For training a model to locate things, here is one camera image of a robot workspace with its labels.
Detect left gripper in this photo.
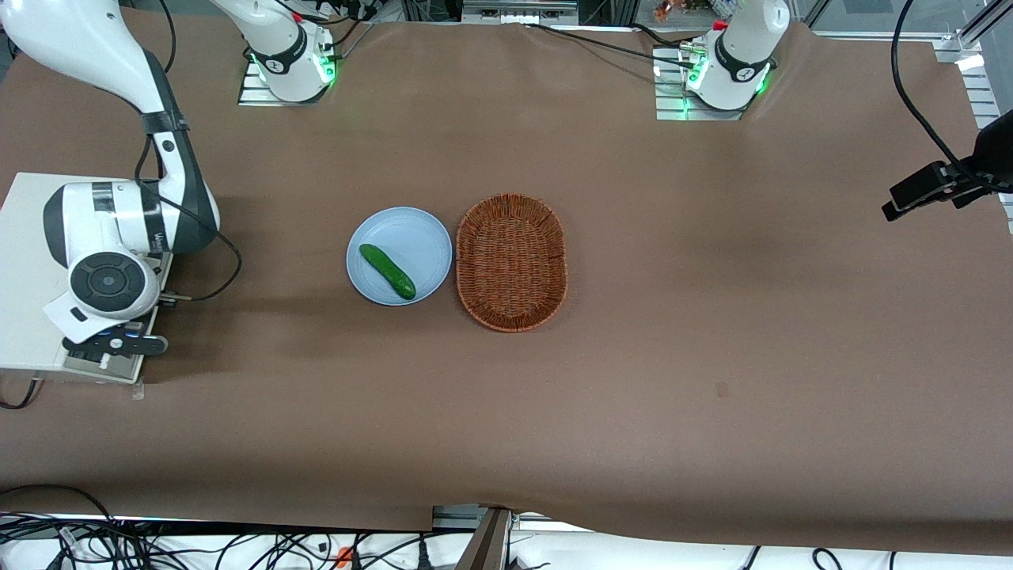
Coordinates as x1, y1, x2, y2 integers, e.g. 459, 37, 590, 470
882, 154, 1013, 222

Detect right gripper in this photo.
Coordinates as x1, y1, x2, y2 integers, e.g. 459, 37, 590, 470
43, 293, 109, 344

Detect black oven power cable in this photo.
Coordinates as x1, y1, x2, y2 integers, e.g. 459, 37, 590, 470
0, 377, 44, 411

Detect black cable across table cover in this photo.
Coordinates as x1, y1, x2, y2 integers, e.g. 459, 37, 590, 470
522, 22, 701, 70

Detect brown table cover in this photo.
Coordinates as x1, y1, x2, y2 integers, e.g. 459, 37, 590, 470
0, 8, 1013, 557

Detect light blue plate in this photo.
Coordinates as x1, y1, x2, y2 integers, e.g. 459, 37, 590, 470
346, 207, 453, 307

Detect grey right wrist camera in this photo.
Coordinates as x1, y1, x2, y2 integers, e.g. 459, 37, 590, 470
63, 333, 169, 358

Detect metal camera support bracket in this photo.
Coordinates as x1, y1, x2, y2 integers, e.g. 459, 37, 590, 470
453, 507, 517, 570

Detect tangled black floor cables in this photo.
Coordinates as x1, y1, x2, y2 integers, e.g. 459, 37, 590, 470
0, 484, 476, 570

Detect aluminium frame rail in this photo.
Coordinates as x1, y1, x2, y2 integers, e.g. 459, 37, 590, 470
932, 30, 1013, 235

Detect green cucumber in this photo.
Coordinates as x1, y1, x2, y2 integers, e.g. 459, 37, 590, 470
359, 243, 418, 302

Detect white toaster oven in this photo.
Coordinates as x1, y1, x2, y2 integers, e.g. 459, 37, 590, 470
0, 173, 176, 386

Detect brown wicker basket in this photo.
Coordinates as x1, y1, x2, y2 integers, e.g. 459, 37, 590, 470
455, 192, 570, 334

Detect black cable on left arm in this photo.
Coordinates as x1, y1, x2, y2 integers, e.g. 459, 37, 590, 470
890, 0, 976, 177

